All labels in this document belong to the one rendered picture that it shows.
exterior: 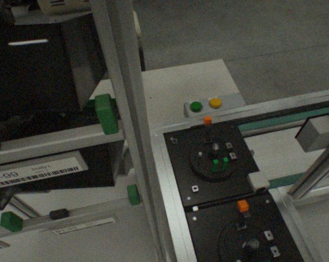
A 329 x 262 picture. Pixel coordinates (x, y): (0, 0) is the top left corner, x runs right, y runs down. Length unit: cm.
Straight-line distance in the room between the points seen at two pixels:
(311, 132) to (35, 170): 49
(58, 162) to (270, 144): 77
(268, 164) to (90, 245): 59
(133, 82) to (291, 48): 285
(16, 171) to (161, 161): 58
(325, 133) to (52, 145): 48
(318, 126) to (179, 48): 232
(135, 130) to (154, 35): 278
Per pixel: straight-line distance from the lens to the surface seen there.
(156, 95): 108
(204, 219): 70
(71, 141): 22
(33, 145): 22
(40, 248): 88
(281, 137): 95
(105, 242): 82
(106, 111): 19
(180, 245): 69
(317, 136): 56
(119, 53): 16
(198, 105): 89
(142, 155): 25
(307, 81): 268
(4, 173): 25
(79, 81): 24
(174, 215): 71
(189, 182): 73
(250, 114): 92
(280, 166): 88
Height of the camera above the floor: 164
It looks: 54 degrees down
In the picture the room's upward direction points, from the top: 3 degrees counter-clockwise
